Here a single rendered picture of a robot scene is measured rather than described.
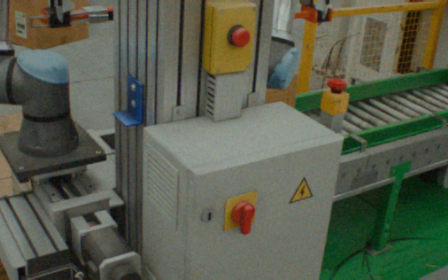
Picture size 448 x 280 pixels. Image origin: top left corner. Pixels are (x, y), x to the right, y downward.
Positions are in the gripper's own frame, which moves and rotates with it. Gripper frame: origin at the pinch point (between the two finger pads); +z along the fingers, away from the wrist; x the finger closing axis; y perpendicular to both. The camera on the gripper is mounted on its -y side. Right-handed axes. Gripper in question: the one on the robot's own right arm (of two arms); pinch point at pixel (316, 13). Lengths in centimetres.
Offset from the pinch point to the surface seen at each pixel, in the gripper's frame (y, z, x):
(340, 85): 11.8, 16.8, 28.5
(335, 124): 11.7, 31.2, 28.8
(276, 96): 10.4, 33.4, -5.6
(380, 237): -52, 111, 10
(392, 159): -47, 67, 11
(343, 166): -16, 63, 11
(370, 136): -42, 60, 0
